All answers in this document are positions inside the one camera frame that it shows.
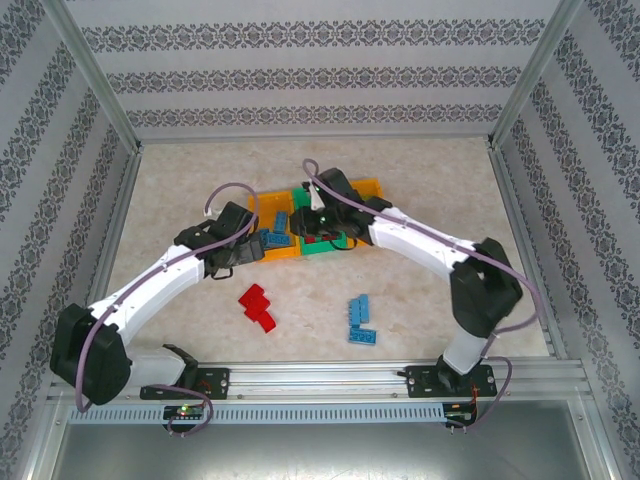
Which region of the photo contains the green plastic bin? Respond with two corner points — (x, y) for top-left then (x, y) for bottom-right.
(292, 185), (352, 256)

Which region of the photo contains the orange plastic bin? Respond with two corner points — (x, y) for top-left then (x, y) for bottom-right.
(347, 175), (387, 249)
(247, 189), (303, 263)

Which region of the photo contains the long blue lego brick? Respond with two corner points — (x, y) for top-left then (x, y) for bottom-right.
(347, 294), (373, 327)

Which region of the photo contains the grey sheet metal panel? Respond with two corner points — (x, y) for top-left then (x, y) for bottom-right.
(29, 422), (616, 480)

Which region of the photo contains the aluminium side rail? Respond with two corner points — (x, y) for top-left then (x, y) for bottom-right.
(487, 139), (570, 361)
(67, 144), (146, 366)

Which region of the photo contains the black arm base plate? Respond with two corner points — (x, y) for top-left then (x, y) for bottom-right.
(405, 364), (499, 400)
(140, 367), (232, 401)

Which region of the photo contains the aluminium mounting rail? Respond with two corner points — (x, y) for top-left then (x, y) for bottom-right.
(47, 360), (596, 404)

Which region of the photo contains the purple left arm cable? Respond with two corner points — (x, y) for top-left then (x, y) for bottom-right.
(73, 182), (261, 439)

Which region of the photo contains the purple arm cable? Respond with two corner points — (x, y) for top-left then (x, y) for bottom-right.
(73, 182), (261, 439)
(302, 158), (546, 435)

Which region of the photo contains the grey slotted cable duct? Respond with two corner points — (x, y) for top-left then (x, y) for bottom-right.
(67, 403), (446, 425)

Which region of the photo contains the aluminium frame post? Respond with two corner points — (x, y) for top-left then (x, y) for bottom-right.
(487, 0), (586, 151)
(42, 0), (146, 154)

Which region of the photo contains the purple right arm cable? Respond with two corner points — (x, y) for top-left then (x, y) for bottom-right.
(302, 158), (546, 435)

